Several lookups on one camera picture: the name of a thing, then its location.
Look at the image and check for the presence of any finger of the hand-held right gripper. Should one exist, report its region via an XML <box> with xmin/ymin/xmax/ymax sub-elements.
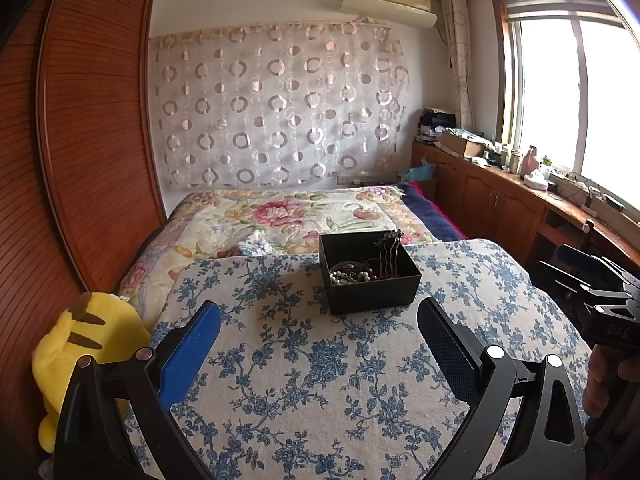
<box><xmin>530</xmin><ymin>259</ymin><xmax>640</xmax><ymax>352</ymax></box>
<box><xmin>556</xmin><ymin>243</ymin><xmax>640</xmax><ymax>302</ymax></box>

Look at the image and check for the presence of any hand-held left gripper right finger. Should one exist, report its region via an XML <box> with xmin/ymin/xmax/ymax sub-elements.
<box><xmin>417</xmin><ymin>296</ymin><xmax>586</xmax><ymax>480</ymax></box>

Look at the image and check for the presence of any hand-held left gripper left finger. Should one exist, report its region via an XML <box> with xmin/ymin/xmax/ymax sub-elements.
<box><xmin>52</xmin><ymin>301</ymin><xmax>223</xmax><ymax>480</ymax></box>

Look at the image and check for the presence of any black jewelry box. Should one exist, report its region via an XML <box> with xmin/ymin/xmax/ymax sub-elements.
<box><xmin>319</xmin><ymin>232</ymin><xmax>422</xmax><ymax>316</ymax></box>

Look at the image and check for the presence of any dark metal hair comb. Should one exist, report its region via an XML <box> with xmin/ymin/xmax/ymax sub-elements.
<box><xmin>372</xmin><ymin>229</ymin><xmax>406</xmax><ymax>279</ymax></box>

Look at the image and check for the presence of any pearl necklace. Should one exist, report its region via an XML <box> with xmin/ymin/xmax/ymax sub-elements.
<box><xmin>329</xmin><ymin>267</ymin><xmax>373</xmax><ymax>287</ymax></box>

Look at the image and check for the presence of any person's right forearm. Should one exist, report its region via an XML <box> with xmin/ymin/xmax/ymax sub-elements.
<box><xmin>584</xmin><ymin>412</ymin><xmax>640</xmax><ymax>480</ymax></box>

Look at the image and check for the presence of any person's right hand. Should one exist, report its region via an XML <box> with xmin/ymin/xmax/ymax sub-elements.
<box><xmin>582</xmin><ymin>345</ymin><xmax>640</xmax><ymax>421</ymax></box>

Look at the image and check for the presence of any white power strip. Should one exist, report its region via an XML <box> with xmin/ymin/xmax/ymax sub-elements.
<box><xmin>554</xmin><ymin>170</ymin><xmax>627</xmax><ymax>212</ymax></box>

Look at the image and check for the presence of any yellow plush toy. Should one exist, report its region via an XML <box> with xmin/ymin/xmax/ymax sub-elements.
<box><xmin>31</xmin><ymin>291</ymin><xmax>152</xmax><ymax>454</ymax></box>

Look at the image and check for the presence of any pink figurine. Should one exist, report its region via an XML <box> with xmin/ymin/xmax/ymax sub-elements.
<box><xmin>520</xmin><ymin>145</ymin><xmax>544</xmax><ymax>176</ymax></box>

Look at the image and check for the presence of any long wooden cabinet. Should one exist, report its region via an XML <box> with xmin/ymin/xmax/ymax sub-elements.
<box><xmin>411</xmin><ymin>139</ymin><xmax>640</xmax><ymax>272</ymax></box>

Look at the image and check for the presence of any small crumpled floral cloth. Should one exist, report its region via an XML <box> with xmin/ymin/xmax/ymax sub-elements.
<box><xmin>237</xmin><ymin>232</ymin><xmax>274</xmax><ymax>257</ymax></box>

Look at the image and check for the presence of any blue floral bed cloth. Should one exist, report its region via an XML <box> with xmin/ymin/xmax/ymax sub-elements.
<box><xmin>122</xmin><ymin>237</ymin><xmax>594</xmax><ymax>480</ymax></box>

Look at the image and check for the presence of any navy blue blanket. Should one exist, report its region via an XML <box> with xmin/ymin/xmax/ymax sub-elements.
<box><xmin>399</xmin><ymin>182</ymin><xmax>469</xmax><ymax>244</ymax></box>

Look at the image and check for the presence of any cardboard box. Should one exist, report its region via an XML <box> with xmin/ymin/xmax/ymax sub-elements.
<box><xmin>440</xmin><ymin>130</ymin><xmax>489</xmax><ymax>159</ymax></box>

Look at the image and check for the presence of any window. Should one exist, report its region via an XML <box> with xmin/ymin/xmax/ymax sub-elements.
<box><xmin>490</xmin><ymin>0</ymin><xmax>640</xmax><ymax>207</ymax></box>

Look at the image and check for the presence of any pink floral quilt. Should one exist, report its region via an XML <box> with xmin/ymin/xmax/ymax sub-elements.
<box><xmin>117</xmin><ymin>185</ymin><xmax>442</xmax><ymax>311</ymax></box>

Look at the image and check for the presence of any blue plastic bag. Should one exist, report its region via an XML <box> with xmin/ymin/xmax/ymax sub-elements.
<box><xmin>397</xmin><ymin>156</ymin><xmax>436</xmax><ymax>181</ymax></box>

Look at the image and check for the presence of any pile of dark bags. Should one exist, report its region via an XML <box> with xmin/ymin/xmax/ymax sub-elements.
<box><xmin>417</xmin><ymin>106</ymin><xmax>459</xmax><ymax>146</ymax></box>

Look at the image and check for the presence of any beige window curtain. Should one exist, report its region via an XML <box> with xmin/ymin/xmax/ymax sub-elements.
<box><xmin>440</xmin><ymin>0</ymin><xmax>474</xmax><ymax>134</ymax></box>

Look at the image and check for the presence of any circle patterned sheer curtain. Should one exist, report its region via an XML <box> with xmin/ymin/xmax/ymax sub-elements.
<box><xmin>149</xmin><ymin>21</ymin><xmax>412</xmax><ymax>192</ymax></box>

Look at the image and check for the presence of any wall air conditioner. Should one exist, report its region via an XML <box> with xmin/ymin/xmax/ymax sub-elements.
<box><xmin>341</xmin><ymin>0</ymin><xmax>439</xmax><ymax>29</ymax></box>

